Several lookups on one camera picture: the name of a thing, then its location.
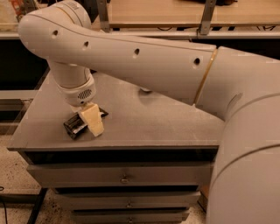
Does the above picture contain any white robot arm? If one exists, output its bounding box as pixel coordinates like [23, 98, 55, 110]
[18, 0, 280, 224]

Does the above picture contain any black rxbar chocolate wrapper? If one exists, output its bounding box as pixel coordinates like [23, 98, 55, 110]
[64, 108, 109, 139]

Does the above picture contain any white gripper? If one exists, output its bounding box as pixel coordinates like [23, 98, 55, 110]
[58, 75, 104, 137]

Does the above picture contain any black cable on floor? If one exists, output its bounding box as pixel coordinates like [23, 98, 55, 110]
[0, 186, 9, 224]

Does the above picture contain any grey drawer cabinet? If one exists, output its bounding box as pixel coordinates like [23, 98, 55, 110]
[8, 74, 224, 224]

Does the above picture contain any clear plastic water bottle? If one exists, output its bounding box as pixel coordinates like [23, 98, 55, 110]
[140, 87, 152, 94]

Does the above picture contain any wooden shelf with metal frame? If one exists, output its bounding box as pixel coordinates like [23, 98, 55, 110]
[0, 0, 280, 40]

